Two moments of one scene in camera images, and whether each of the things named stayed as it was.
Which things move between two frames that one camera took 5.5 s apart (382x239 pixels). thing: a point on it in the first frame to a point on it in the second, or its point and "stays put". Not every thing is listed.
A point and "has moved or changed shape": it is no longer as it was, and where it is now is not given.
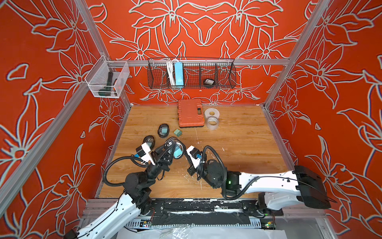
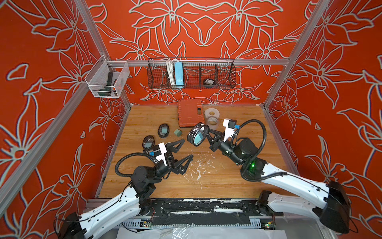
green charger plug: (177, 152) has moved or changed shape
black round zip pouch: (149, 140) stays put
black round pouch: (163, 130) stays put
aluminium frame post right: (319, 11) stays put
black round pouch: (179, 148) has moved or changed shape
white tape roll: (207, 112) stays put
